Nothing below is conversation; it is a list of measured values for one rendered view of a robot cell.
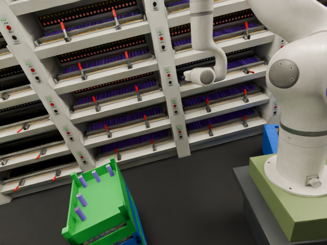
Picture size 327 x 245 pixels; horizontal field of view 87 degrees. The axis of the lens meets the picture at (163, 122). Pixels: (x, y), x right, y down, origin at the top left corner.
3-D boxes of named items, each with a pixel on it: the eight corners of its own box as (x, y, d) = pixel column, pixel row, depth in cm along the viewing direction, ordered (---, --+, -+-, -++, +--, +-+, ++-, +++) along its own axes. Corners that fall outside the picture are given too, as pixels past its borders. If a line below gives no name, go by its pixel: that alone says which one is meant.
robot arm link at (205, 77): (207, 65, 88) (189, 68, 88) (217, 65, 75) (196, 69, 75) (208, 82, 91) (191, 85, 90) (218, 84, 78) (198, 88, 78)
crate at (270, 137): (270, 182, 99) (287, 183, 96) (273, 154, 89) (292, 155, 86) (262, 148, 123) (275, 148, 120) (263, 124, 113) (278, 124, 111)
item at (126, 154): (176, 149, 130) (174, 139, 120) (98, 170, 129) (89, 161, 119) (170, 129, 144) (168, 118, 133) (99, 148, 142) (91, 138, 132)
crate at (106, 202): (131, 218, 62) (123, 204, 58) (72, 247, 57) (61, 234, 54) (118, 167, 87) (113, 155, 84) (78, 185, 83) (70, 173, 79)
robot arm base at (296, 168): (356, 191, 48) (377, 135, 40) (285, 202, 50) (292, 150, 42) (305, 151, 65) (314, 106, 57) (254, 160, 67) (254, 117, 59)
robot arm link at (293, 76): (344, 123, 46) (371, 24, 36) (300, 153, 41) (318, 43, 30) (295, 112, 57) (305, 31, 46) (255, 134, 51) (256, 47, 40)
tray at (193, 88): (270, 74, 113) (275, 61, 106) (180, 97, 112) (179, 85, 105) (253, 60, 126) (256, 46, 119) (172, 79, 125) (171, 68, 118)
